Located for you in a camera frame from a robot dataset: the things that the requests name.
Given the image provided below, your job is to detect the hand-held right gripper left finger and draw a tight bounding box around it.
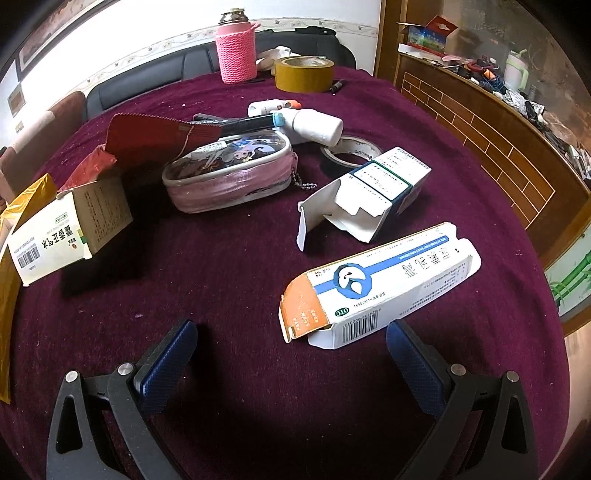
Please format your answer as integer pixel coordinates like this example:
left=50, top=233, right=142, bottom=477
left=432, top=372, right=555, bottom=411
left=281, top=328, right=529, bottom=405
left=46, top=318, right=199, bottom=480

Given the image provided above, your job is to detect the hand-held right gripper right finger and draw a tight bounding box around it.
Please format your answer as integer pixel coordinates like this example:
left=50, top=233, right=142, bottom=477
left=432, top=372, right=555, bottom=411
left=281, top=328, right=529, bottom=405
left=385, top=318, right=541, bottom=480

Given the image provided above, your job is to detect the yellow cardboard box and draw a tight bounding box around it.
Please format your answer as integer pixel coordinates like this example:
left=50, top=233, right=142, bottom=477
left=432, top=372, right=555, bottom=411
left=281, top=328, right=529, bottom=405
left=0, top=173, right=58, bottom=404

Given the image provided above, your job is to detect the white green-edged medicine box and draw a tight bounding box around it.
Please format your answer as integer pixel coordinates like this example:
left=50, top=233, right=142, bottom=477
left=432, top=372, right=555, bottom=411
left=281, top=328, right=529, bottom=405
left=297, top=147, right=432, bottom=252

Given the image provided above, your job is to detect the pink clear pencil pouch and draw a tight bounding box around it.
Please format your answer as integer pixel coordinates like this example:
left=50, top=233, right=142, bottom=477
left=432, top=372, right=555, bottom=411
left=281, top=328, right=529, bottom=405
left=161, top=134, right=319, bottom=214

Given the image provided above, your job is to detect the black marker pen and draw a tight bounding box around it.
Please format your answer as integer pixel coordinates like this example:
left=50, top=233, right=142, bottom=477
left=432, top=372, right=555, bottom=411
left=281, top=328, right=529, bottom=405
left=221, top=113, right=288, bottom=136

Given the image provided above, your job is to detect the maroon tablecloth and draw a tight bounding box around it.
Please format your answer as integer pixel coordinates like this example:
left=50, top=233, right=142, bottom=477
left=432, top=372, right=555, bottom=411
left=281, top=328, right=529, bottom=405
left=0, top=65, right=571, bottom=480

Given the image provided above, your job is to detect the red crinkled packet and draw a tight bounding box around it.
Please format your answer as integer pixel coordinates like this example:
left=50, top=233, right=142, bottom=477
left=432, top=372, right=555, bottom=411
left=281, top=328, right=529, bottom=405
left=59, top=144, right=118, bottom=191

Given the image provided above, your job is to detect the clear adhesive tape roll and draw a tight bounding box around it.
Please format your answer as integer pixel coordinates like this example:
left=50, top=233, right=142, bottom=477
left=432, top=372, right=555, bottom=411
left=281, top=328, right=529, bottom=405
left=321, top=135, right=385, bottom=170

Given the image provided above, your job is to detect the wooden brick-pattern counter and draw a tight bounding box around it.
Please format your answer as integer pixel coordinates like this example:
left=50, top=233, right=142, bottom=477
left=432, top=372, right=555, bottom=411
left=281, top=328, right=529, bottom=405
left=374, top=0, right=591, bottom=335

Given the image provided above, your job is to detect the white plastic bottle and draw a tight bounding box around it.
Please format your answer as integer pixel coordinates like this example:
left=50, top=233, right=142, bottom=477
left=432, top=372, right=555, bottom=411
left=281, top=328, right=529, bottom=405
left=281, top=108, right=345, bottom=145

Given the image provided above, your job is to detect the brown upholstered chair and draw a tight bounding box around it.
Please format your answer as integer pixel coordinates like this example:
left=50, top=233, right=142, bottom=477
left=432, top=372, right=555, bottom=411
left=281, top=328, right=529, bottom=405
left=0, top=91, right=88, bottom=205

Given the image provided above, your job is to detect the white orange-capped glue stick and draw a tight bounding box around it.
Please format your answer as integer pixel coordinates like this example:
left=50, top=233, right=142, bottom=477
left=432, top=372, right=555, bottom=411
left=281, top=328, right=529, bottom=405
left=248, top=98, right=303, bottom=117

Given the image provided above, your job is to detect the black leather sofa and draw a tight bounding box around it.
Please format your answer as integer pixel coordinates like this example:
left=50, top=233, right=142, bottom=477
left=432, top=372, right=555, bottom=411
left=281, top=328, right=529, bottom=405
left=86, top=28, right=357, bottom=123

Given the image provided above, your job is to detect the clutter pile on counter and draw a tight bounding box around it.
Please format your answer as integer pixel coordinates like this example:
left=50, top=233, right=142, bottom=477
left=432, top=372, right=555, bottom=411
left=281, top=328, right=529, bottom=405
left=445, top=53, right=591, bottom=181

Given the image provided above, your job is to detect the yellow-brown packing tape roll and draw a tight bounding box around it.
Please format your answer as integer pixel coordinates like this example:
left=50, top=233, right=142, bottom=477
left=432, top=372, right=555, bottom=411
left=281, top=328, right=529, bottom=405
left=274, top=56, right=335, bottom=93

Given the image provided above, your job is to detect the white green-lidded cup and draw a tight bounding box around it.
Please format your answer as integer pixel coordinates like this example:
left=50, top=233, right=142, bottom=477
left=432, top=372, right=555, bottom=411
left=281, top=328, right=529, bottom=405
left=503, top=49, right=530, bottom=92

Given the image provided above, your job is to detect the pink knit-covered bottle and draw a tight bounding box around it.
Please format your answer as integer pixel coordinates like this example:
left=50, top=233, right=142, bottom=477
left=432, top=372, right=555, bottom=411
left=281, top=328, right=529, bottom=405
left=215, top=9, right=262, bottom=85

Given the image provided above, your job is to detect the colourful open carton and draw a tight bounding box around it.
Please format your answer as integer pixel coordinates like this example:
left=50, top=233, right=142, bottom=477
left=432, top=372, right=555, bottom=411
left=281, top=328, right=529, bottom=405
left=397, top=15, right=459, bottom=57

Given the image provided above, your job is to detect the bamboo-print wall panel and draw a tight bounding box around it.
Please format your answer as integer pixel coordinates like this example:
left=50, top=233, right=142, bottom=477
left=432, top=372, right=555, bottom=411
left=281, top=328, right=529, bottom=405
left=545, top=251, right=591, bottom=320

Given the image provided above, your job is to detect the gold wall switch plate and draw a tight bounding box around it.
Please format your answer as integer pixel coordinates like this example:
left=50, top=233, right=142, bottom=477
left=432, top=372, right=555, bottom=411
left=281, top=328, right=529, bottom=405
left=8, top=85, right=27, bottom=117

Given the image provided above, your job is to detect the framed wall painting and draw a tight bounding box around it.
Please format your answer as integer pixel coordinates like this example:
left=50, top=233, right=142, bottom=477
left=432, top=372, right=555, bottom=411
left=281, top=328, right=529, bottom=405
left=14, top=0, right=118, bottom=71

